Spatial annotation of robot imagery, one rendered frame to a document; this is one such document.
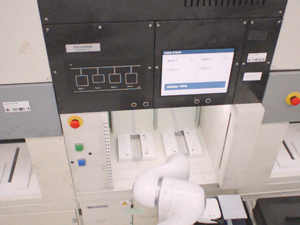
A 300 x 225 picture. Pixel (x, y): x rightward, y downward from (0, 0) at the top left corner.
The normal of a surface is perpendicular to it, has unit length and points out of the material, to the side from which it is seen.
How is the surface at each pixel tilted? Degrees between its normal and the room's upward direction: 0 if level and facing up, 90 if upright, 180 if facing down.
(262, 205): 0
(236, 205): 1
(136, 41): 90
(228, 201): 1
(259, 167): 90
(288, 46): 90
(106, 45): 90
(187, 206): 58
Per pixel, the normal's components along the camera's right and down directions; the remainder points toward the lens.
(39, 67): 0.11, 0.63
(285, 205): 0.01, -0.77
